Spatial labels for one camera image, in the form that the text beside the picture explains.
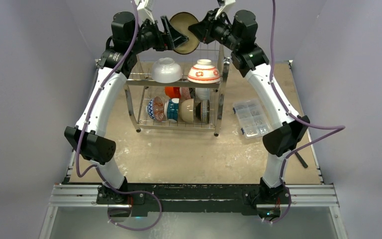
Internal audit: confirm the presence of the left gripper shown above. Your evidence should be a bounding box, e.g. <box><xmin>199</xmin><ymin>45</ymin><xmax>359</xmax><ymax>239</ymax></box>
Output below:
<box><xmin>130</xmin><ymin>16</ymin><xmax>188</xmax><ymax>55</ymax></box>

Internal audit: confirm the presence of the brown-rimmed white bowl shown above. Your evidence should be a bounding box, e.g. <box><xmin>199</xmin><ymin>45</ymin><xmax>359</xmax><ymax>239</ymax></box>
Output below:
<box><xmin>170</xmin><ymin>12</ymin><xmax>200</xmax><ymax>55</ymax></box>

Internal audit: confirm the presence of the plain white bowl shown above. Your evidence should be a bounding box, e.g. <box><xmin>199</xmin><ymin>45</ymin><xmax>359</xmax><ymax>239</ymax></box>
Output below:
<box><xmin>151</xmin><ymin>57</ymin><xmax>183</xmax><ymax>84</ymax></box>

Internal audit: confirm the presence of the red floral pattern bowl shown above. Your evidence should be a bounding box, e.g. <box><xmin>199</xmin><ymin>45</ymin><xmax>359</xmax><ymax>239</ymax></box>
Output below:
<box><xmin>187</xmin><ymin>59</ymin><xmax>220</xmax><ymax>84</ymax></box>

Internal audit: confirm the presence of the steel two-tier dish rack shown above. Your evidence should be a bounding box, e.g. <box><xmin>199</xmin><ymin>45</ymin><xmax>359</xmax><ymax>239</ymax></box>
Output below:
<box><xmin>123</xmin><ymin>42</ymin><xmax>231</xmax><ymax>136</ymax></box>

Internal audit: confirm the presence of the beige speckled bowl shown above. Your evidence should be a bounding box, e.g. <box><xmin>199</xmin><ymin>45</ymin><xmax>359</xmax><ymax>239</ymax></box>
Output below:
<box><xmin>180</xmin><ymin>99</ymin><xmax>194</xmax><ymax>123</ymax></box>

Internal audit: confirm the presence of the red geometric pattern bowl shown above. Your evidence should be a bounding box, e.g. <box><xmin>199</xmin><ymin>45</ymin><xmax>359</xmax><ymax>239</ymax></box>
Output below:
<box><xmin>146</xmin><ymin>97</ymin><xmax>165</xmax><ymax>122</ymax></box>

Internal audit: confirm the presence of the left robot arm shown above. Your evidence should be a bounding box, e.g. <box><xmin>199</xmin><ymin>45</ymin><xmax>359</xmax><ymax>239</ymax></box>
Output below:
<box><xmin>64</xmin><ymin>11</ymin><xmax>190</xmax><ymax>204</ymax></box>

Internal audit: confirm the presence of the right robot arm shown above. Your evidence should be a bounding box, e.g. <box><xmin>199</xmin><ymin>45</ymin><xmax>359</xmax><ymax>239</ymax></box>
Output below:
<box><xmin>188</xmin><ymin>9</ymin><xmax>309</xmax><ymax>203</ymax></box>

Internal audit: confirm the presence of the clear plastic screw box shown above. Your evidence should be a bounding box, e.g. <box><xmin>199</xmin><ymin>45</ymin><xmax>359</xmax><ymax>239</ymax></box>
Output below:
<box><xmin>232</xmin><ymin>99</ymin><xmax>272</xmax><ymax>139</ymax></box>

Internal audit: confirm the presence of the black hex key tool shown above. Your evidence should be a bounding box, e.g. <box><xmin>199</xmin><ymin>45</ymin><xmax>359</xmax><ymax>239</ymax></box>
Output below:
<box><xmin>295</xmin><ymin>152</ymin><xmax>308</xmax><ymax>168</ymax></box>

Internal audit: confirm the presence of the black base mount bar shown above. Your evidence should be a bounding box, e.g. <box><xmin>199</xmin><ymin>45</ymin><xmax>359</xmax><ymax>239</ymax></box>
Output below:
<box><xmin>96</xmin><ymin>183</ymin><xmax>290</xmax><ymax>218</ymax></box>

